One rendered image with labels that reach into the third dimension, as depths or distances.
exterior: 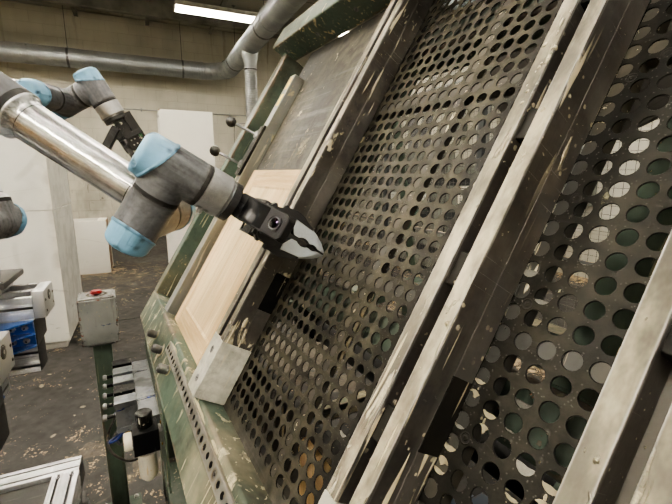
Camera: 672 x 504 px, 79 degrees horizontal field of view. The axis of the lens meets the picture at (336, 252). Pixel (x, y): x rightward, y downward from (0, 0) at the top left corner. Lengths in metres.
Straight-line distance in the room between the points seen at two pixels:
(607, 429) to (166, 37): 9.78
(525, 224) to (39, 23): 9.75
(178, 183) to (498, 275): 0.48
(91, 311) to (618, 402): 1.56
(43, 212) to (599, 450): 3.61
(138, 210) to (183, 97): 8.99
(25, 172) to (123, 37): 6.44
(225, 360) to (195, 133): 4.40
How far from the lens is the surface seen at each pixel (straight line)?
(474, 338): 0.46
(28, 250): 3.76
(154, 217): 0.70
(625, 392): 0.35
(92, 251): 6.40
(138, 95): 9.62
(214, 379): 0.91
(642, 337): 0.36
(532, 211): 0.49
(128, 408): 1.30
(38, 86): 1.46
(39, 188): 3.69
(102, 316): 1.68
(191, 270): 1.48
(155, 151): 0.68
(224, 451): 0.79
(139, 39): 9.84
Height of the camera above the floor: 1.37
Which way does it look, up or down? 11 degrees down
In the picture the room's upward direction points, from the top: straight up
